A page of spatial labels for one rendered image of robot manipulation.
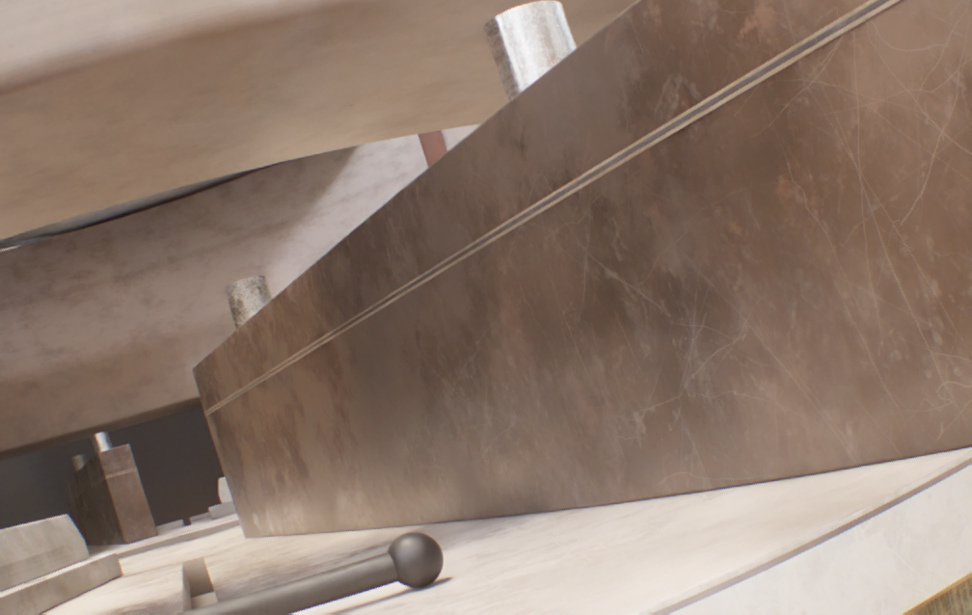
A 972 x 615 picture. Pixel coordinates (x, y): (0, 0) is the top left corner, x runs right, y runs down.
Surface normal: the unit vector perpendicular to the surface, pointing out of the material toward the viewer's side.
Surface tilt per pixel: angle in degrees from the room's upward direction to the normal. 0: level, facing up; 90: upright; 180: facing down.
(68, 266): 90
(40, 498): 90
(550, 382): 90
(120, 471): 90
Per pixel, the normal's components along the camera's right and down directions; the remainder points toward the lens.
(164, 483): 0.69, -0.28
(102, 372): 0.33, -0.19
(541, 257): -0.86, 0.23
